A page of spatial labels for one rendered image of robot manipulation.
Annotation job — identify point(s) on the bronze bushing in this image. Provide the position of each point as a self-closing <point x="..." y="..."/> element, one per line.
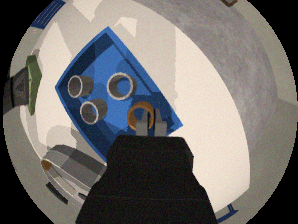
<point x="46" y="164"/>
<point x="131" y="119"/>

